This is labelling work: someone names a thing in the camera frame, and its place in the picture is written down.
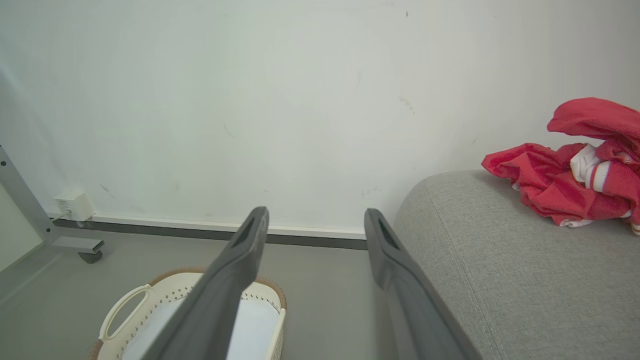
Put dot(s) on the grey metal frame leg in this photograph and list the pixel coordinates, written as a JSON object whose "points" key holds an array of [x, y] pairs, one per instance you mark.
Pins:
{"points": [[30, 210]]}

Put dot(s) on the red and white jacket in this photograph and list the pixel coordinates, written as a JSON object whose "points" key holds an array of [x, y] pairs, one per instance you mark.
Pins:
{"points": [[545, 185]]}

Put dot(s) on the white and black baseboard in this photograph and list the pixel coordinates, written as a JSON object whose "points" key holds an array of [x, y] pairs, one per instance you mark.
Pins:
{"points": [[310, 235]]}

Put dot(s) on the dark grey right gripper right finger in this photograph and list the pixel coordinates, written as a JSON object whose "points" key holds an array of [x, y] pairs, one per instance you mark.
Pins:
{"points": [[405, 300]]}

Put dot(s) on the white board panel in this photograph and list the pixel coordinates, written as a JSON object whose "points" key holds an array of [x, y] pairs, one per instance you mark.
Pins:
{"points": [[15, 230]]}

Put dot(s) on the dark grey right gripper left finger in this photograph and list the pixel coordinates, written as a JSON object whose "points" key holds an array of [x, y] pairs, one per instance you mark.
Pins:
{"points": [[215, 300]]}

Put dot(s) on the cream plastic laundry basket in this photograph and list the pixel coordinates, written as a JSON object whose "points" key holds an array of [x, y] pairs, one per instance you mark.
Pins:
{"points": [[127, 310]]}

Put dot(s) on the white cloth basket liner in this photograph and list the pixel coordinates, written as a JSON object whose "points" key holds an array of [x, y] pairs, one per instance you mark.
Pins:
{"points": [[255, 330]]}

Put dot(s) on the grey fabric sofa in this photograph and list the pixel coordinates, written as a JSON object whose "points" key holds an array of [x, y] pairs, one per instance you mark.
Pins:
{"points": [[525, 280]]}

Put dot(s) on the white wall socket box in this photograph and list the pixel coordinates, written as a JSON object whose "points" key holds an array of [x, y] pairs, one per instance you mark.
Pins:
{"points": [[75, 205]]}

